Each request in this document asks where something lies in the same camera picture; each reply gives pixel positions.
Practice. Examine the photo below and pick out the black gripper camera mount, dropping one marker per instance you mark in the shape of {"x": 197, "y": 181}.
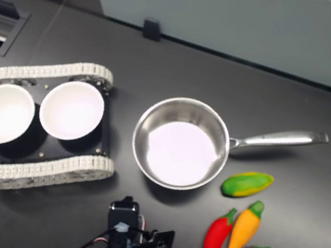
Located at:
{"x": 163, "y": 242}

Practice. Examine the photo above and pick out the black partition clip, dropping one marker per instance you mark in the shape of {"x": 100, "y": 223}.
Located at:
{"x": 151, "y": 28}

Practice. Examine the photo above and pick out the pale grey putty lump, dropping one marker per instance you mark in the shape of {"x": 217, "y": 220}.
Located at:
{"x": 121, "y": 227}

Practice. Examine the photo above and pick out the white bowl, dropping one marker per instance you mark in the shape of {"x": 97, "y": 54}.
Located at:
{"x": 1, "y": 113}
{"x": 70, "y": 110}

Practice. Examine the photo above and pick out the red toy chilli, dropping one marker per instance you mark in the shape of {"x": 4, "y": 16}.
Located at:
{"x": 215, "y": 240}

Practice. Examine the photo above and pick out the orange toy carrot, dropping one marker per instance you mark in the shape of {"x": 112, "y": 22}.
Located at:
{"x": 243, "y": 229}

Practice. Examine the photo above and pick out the toy corn cob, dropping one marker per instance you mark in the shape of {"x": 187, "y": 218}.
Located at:
{"x": 246, "y": 184}

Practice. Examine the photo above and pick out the frosted glass partition panel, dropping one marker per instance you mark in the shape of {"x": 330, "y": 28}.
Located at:
{"x": 229, "y": 10}

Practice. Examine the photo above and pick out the tracked vehicle with white tracks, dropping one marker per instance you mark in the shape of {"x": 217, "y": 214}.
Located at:
{"x": 65, "y": 166}

